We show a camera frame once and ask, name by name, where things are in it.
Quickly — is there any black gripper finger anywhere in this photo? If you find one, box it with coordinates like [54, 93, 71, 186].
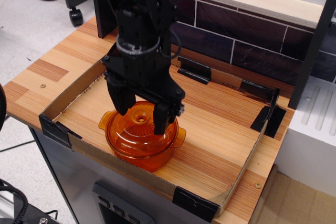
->
[153, 103, 176, 135]
[107, 81, 136, 115]

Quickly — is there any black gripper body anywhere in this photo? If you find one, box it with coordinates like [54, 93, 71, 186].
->
[102, 36, 185, 116]

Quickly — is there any orange transparent pot lid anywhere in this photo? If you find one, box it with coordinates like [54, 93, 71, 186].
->
[99, 101, 180, 158]

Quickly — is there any orange transparent plastic pot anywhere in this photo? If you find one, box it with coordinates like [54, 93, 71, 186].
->
[99, 106, 186, 172]

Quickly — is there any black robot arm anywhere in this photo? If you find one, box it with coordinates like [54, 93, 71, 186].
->
[102, 0, 185, 135]

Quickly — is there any cardboard fence with black tape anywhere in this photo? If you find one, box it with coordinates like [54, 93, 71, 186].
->
[38, 34, 287, 223]

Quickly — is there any toy oven control panel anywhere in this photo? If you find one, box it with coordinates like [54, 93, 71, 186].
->
[92, 183, 155, 224]

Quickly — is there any white toy sink unit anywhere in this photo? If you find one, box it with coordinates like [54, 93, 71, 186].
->
[275, 77, 335, 196]

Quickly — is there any dark left upright post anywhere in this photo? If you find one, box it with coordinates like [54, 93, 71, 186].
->
[93, 0, 117, 38]

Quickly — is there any dark upright post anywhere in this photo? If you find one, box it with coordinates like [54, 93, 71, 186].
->
[93, 0, 117, 38]
[288, 0, 335, 110]

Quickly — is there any black braided cable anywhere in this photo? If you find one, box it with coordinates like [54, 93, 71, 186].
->
[0, 178, 59, 224]

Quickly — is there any dark right upright post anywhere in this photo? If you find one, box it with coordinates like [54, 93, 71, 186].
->
[288, 0, 335, 110]

